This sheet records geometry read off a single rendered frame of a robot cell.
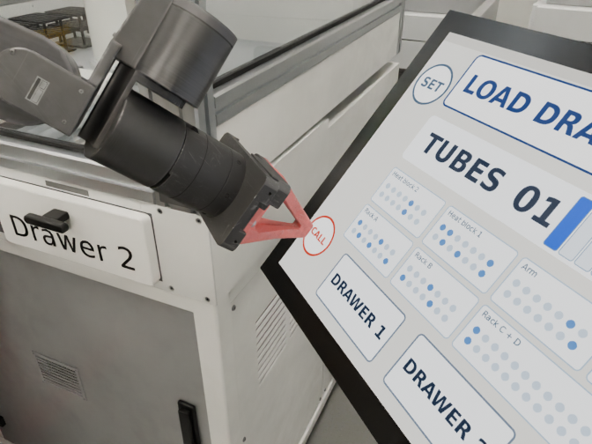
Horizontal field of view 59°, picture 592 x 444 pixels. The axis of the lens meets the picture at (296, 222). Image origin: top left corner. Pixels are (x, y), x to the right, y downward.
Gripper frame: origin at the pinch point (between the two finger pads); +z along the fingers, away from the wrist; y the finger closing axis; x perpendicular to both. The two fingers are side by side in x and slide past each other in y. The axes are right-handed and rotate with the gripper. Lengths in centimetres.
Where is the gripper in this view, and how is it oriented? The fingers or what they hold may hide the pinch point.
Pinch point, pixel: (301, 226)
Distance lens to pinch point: 48.0
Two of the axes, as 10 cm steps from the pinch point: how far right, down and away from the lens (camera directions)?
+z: 7.1, 3.8, 5.9
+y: -4.0, -4.7, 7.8
